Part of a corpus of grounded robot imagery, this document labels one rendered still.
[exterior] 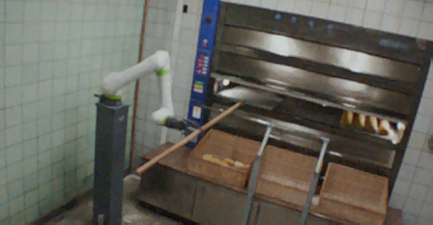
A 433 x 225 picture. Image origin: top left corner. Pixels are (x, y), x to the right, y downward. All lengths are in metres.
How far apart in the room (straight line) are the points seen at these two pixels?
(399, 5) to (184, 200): 2.55
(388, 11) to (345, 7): 0.36
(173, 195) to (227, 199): 0.55
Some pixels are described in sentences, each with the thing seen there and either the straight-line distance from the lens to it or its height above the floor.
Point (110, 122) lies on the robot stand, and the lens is 2.93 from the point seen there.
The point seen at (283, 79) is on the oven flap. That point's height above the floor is 1.49.
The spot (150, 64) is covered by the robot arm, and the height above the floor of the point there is 1.60.
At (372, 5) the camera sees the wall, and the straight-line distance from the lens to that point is 3.30.
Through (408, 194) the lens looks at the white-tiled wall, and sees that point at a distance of 3.63.
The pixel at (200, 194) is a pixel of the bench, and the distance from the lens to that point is 3.41.
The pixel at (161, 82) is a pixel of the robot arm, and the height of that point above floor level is 1.44.
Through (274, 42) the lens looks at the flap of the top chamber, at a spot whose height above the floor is 1.81.
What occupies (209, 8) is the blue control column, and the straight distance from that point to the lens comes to 3.59.
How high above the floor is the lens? 2.11
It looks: 16 degrees down
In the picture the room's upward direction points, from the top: 9 degrees clockwise
